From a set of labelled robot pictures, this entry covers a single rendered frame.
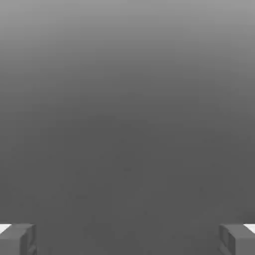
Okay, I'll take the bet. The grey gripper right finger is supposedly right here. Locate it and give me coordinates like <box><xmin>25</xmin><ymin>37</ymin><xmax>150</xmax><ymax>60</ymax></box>
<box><xmin>218</xmin><ymin>223</ymin><xmax>255</xmax><ymax>255</ymax></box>

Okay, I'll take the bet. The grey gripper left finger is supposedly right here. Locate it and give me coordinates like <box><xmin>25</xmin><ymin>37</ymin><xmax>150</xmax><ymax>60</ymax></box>
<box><xmin>0</xmin><ymin>223</ymin><xmax>38</xmax><ymax>255</ymax></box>

